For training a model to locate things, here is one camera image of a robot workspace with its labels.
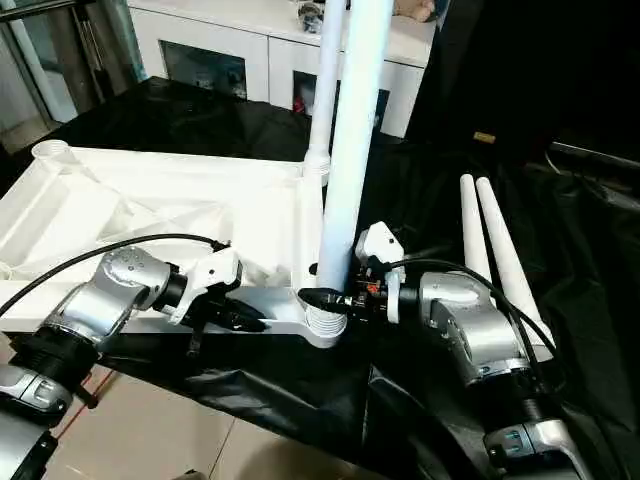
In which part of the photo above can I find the white plastic table top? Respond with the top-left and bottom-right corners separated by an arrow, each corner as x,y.
0,140 -> 352,352

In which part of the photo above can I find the white plastic table leg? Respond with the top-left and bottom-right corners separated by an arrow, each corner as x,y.
301,0 -> 347,177
316,0 -> 402,297
474,176 -> 557,362
458,174 -> 495,282

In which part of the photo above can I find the black plastic mat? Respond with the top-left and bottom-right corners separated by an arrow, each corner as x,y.
0,74 -> 640,480

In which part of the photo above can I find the white sideboard cabinet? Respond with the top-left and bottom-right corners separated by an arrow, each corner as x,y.
126,0 -> 437,140

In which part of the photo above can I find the dark metal bar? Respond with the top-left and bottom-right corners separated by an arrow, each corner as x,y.
548,140 -> 640,171

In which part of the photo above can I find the clear bag of dark parts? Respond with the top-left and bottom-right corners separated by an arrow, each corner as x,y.
298,3 -> 324,34

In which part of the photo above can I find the grey tripod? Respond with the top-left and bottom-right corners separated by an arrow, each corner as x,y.
62,0 -> 147,109

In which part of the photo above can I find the pink soft object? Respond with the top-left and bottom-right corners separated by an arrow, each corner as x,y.
393,0 -> 435,24

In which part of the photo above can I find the black backdrop cloth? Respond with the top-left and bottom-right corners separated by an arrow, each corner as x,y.
404,0 -> 640,151

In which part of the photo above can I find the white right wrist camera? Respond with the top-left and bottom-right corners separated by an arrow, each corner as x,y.
352,221 -> 407,325

